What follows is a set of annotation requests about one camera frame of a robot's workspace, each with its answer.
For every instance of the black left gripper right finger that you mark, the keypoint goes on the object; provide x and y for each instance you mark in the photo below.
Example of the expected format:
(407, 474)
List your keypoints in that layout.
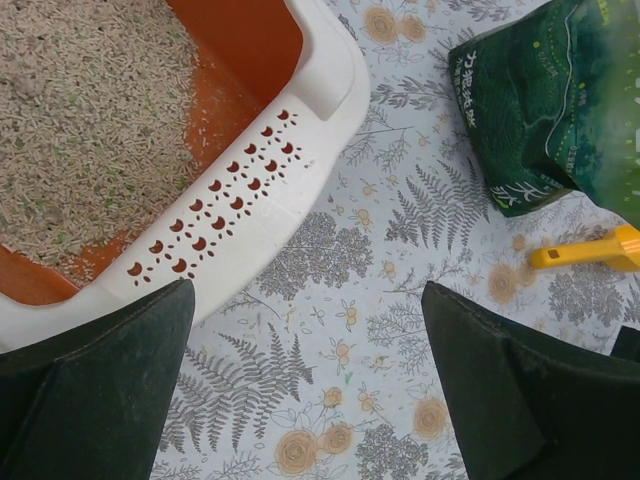
(525, 405)

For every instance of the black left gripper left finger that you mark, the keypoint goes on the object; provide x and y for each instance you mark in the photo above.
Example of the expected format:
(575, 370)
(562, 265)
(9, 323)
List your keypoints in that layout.
(91, 403)

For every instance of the green cat litter bag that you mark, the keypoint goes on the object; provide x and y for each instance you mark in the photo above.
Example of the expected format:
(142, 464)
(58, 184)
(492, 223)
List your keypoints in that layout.
(551, 105)

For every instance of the yellow plastic litter scoop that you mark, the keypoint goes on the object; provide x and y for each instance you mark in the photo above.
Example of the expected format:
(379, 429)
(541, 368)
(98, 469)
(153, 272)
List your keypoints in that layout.
(619, 250)

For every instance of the white and orange litter box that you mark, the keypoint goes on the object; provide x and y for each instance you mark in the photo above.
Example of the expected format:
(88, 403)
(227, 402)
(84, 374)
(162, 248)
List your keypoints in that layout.
(312, 84)

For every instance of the beige cat litter pellets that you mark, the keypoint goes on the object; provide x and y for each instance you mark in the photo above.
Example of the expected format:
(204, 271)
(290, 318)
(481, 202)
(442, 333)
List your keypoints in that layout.
(94, 104)

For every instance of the floral patterned table mat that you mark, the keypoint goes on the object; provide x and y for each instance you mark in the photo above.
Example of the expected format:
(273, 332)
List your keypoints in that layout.
(321, 368)

